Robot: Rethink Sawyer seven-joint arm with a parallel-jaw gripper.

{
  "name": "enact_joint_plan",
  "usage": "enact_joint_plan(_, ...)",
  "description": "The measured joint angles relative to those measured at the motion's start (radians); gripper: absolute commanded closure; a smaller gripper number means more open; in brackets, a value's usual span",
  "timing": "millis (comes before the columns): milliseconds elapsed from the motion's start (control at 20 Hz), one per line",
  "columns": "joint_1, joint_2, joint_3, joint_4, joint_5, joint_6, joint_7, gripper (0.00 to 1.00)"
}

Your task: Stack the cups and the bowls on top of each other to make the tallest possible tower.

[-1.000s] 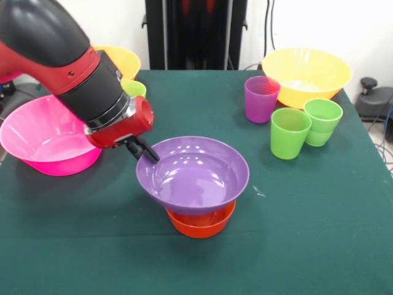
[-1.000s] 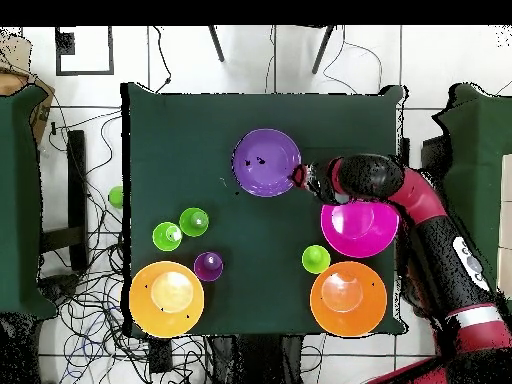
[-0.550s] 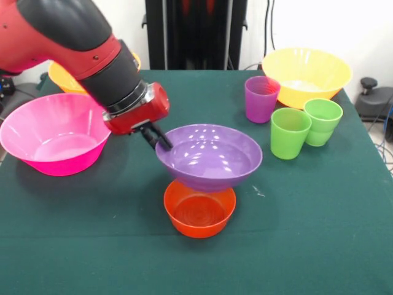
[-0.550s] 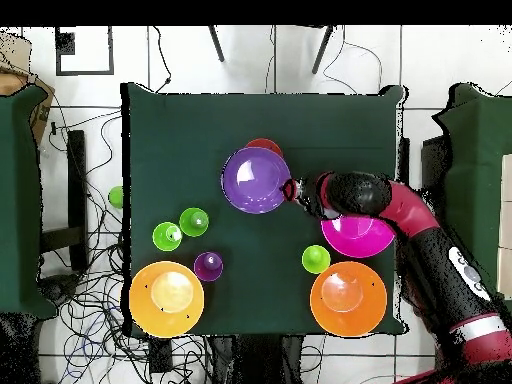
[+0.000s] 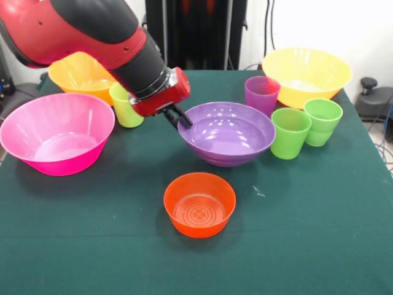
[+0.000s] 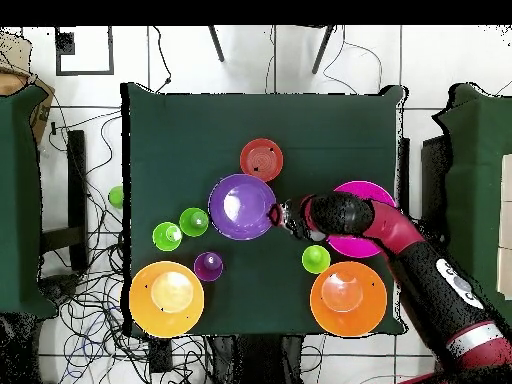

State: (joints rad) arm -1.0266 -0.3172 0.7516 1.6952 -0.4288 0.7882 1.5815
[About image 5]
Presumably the large pink plastic bowl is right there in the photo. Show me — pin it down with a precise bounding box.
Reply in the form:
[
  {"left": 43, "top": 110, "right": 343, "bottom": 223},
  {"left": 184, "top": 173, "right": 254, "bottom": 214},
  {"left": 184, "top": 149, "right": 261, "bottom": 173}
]
[{"left": 0, "top": 93, "right": 116, "bottom": 177}]

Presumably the purple plastic cup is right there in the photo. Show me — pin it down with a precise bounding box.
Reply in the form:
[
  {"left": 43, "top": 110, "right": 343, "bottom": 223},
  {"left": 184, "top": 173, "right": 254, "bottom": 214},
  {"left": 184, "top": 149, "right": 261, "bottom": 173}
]
[{"left": 244, "top": 76, "right": 281, "bottom": 119}]

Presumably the green plastic cup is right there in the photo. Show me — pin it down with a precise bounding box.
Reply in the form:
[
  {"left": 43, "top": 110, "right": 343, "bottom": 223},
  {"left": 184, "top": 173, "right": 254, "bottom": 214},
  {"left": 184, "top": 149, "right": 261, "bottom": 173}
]
[
  {"left": 109, "top": 82, "right": 145, "bottom": 128},
  {"left": 270, "top": 107, "right": 313, "bottom": 160},
  {"left": 303, "top": 98, "right": 344, "bottom": 148}
]

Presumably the purple plastic bowl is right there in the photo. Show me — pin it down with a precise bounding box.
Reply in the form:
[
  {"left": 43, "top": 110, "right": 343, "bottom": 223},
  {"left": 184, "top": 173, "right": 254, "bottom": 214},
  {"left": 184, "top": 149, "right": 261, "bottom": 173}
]
[{"left": 177, "top": 101, "right": 276, "bottom": 168}]

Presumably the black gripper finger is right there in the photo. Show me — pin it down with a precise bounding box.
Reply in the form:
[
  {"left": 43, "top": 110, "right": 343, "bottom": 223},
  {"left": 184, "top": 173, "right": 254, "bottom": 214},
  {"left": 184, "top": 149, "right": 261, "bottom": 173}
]
[
  {"left": 162, "top": 108, "right": 180, "bottom": 130},
  {"left": 171, "top": 103, "right": 194, "bottom": 129}
]

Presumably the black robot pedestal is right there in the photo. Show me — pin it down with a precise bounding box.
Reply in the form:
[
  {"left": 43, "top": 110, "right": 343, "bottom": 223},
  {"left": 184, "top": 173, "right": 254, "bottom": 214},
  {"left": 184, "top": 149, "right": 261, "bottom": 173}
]
[{"left": 141, "top": 0, "right": 248, "bottom": 71}]

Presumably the grey round stand base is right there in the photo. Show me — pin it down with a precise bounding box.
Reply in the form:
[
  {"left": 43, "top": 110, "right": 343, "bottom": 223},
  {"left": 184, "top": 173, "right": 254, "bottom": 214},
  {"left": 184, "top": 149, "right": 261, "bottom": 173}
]
[{"left": 12, "top": 80, "right": 42, "bottom": 100}]

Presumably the black knobbed stand base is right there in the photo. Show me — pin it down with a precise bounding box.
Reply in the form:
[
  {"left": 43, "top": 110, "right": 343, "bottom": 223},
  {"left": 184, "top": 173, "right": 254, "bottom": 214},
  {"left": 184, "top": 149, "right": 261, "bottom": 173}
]
[{"left": 356, "top": 76, "right": 393, "bottom": 122}]

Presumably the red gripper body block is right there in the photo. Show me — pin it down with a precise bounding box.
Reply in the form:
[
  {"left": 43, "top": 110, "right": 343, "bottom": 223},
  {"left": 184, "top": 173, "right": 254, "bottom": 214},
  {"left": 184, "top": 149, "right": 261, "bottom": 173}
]
[{"left": 131, "top": 66, "right": 192, "bottom": 118}]

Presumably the small red plastic bowl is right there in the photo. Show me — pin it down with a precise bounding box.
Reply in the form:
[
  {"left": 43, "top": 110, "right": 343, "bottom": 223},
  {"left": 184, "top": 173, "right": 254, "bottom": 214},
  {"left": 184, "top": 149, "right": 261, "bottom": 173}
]
[{"left": 163, "top": 171, "right": 237, "bottom": 239}]

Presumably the dark green table cloth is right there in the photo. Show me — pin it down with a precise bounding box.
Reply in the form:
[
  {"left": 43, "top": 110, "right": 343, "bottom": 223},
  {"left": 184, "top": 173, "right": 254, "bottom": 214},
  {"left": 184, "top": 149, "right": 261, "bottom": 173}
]
[{"left": 0, "top": 69, "right": 393, "bottom": 295}]

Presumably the black equipment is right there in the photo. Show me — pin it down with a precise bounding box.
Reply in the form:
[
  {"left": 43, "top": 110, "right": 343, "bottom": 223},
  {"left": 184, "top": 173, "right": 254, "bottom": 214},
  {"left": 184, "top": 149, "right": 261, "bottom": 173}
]
[{"left": 0, "top": 52, "right": 17, "bottom": 96}]

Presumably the large orange plastic bowl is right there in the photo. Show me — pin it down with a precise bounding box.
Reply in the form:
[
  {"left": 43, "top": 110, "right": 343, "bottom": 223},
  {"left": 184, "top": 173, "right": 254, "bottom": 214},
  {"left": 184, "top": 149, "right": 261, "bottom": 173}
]
[
  {"left": 48, "top": 51, "right": 119, "bottom": 107},
  {"left": 262, "top": 47, "right": 353, "bottom": 110}
]

